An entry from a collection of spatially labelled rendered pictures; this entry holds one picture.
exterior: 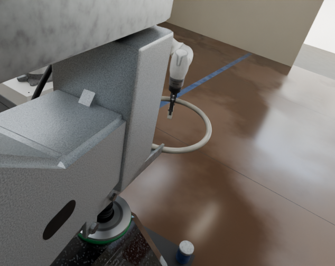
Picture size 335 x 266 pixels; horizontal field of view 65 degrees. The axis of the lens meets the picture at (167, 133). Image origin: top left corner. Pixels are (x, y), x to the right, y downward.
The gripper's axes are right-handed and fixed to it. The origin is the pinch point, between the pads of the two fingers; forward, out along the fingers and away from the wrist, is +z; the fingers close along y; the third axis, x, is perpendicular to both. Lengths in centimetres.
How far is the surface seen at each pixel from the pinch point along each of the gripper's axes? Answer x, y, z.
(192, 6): -4, -609, 76
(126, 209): -9, 82, -7
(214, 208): 52, 1, 89
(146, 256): 2, 92, 6
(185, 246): 27, 50, 70
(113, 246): -10, 96, -4
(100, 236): -15, 95, -8
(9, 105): -98, 17, 6
